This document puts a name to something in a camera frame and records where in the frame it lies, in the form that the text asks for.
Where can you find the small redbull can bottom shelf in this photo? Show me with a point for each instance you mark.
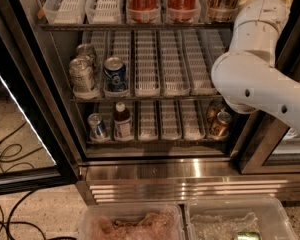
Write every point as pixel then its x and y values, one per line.
pixel 98 130

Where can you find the blue pepsi can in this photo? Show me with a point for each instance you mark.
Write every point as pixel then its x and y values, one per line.
pixel 114 71

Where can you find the silver can front left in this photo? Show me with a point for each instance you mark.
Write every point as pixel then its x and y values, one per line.
pixel 82 75

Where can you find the clear plastic bin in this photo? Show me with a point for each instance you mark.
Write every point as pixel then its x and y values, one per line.
pixel 221 218
pixel 132 221

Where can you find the green can in bin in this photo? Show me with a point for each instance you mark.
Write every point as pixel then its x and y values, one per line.
pixel 248 236

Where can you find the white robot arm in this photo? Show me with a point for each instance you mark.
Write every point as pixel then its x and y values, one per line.
pixel 246 76

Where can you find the open glass fridge door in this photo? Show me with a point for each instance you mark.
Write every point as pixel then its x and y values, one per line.
pixel 36 140

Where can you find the left clear plastic bin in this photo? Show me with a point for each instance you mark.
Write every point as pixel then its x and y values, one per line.
pixel 132 221

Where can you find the gold can front bottom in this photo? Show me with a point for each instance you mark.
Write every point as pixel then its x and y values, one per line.
pixel 220 124

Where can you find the brown bottle white cap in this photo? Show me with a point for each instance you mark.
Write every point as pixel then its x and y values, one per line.
pixel 122 121

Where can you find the silver can rear left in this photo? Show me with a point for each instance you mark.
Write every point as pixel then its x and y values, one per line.
pixel 87 51

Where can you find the silver can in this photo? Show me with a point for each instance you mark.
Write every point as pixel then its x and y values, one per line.
pixel 82 75
pixel 87 51

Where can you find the stainless fridge base grille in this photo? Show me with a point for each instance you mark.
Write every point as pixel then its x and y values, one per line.
pixel 178 180

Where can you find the gold can rear bottom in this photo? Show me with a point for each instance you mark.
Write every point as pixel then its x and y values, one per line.
pixel 215 106

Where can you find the right clear plastic bin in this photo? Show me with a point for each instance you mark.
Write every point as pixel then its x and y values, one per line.
pixel 221 218

